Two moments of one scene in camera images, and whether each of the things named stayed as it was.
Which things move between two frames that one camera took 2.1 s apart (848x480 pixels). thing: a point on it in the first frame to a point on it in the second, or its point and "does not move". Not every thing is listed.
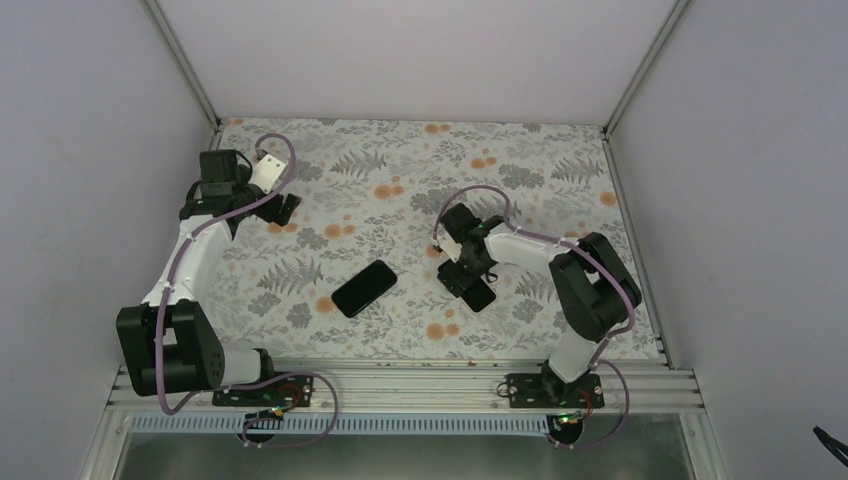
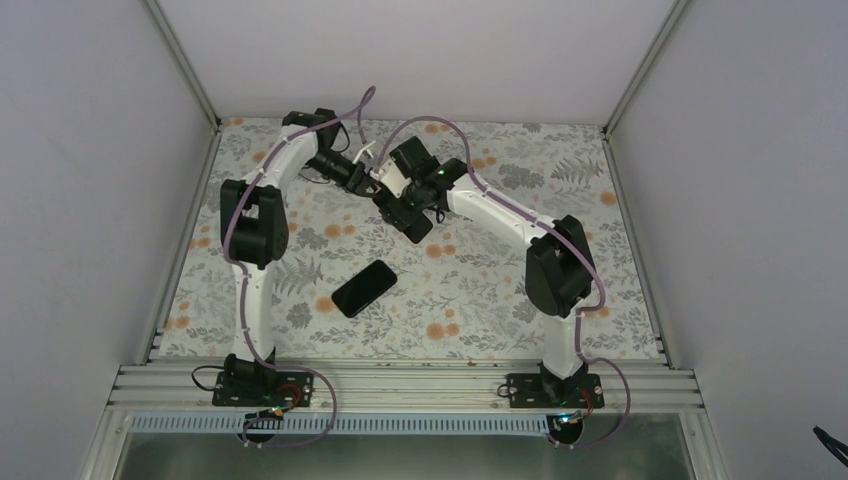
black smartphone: (364, 287) does not move
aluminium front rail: (445, 388) does not move
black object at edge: (836, 447) does not move
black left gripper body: (263, 213) to (322, 163)
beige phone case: (489, 304) to (421, 226)
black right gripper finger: (454, 276) to (396, 210)
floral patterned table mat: (353, 277) does not move
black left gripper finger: (275, 213) to (360, 184)
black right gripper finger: (478, 294) to (418, 225)
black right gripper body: (478, 264) to (418, 202)
